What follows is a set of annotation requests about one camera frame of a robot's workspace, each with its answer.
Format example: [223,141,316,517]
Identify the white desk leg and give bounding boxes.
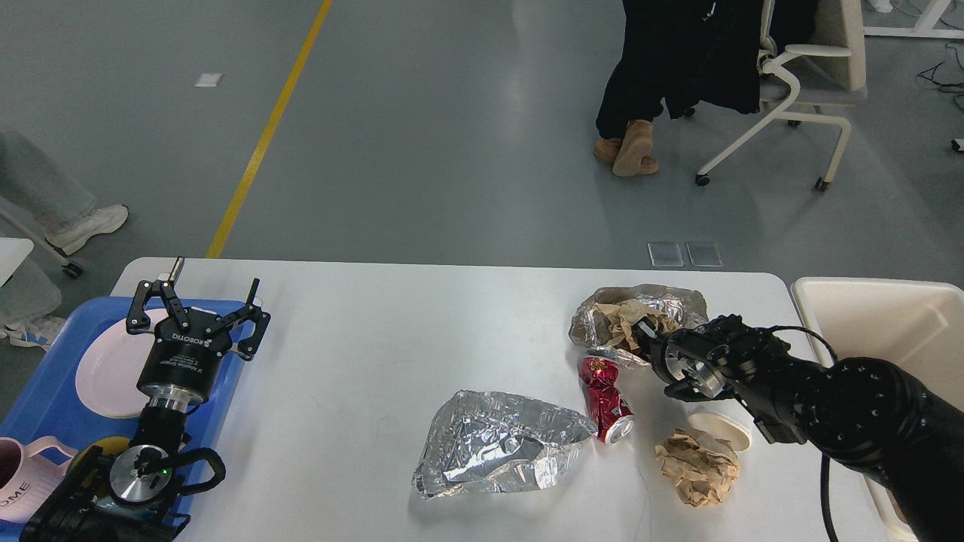
[861,1,963,41]

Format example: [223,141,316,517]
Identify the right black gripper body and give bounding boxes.
[651,329,728,399]

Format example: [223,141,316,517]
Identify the beige plastic bin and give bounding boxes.
[791,276,964,542]

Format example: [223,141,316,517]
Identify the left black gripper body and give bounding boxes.
[136,309,232,406]

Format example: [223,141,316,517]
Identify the flattened white paper cup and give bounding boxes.
[685,401,754,452]

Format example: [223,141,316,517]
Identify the blue plastic tray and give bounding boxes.
[0,297,255,542]

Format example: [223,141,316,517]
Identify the person in black clothes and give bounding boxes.
[593,0,816,178]

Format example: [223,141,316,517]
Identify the pink home mug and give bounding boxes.
[1,435,77,524]

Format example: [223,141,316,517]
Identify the pink plate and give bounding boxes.
[75,320,156,407]

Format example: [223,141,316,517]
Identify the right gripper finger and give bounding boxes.
[631,316,666,355]

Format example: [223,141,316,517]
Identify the person in grey trousers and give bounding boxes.
[1,121,130,256]

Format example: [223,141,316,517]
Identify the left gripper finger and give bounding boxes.
[125,256,191,335]
[203,278,271,361]

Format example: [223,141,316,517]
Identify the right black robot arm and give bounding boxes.
[633,315,963,541]

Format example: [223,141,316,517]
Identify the crushed red soda can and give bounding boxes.
[579,355,636,445]

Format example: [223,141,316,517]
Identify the white chair at left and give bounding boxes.
[0,207,85,351]

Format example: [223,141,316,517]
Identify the crumpled brown paper in foil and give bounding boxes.
[593,300,681,355]

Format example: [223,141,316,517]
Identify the foil sheet front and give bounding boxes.
[412,390,598,500]

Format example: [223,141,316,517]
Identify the foil tray with paper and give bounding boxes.
[569,284,708,367]

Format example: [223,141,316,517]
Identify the floor cables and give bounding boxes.
[914,41,964,114]

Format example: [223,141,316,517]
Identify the white office chair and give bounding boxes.
[694,1,867,192]

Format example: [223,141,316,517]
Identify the crumpled brown paper ball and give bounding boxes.
[654,428,743,509]

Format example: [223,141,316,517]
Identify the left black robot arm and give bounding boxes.
[20,257,271,541]

